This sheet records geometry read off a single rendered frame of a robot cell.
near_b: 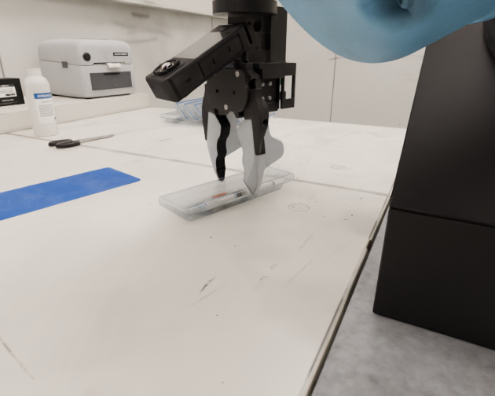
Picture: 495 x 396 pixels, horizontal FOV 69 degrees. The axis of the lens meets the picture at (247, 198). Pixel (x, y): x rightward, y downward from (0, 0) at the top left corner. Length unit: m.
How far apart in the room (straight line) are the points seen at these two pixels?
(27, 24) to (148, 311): 1.26
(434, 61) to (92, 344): 0.31
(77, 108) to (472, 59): 1.00
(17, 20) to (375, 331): 1.36
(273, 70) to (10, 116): 0.74
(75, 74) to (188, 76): 0.89
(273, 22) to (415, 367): 0.36
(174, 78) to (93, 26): 1.27
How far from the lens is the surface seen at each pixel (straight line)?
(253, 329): 0.26
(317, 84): 2.45
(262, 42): 0.45
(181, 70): 0.37
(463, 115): 0.28
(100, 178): 0.59
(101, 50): 1.26
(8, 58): 1.42
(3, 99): 1.17
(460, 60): 0.31
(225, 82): 0.42
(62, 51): 1.28
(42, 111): 0.93
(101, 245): 0.39
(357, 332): 0.27
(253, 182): 0.43
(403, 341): 0.28
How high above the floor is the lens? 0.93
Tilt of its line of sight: 22 degrees down
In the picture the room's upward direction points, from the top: straight up
